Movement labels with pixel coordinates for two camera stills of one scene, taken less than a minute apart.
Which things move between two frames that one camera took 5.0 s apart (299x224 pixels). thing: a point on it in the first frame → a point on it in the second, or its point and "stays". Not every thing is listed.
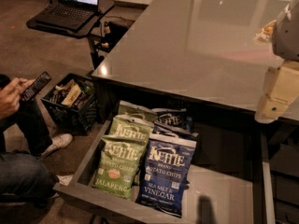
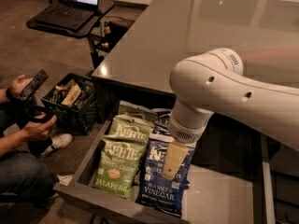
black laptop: x=74 y=5 stays
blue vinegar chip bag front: x=166 y=172 stays
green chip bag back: x=129 y=107 stays
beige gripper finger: x=281 y=88 → x=184 y=126
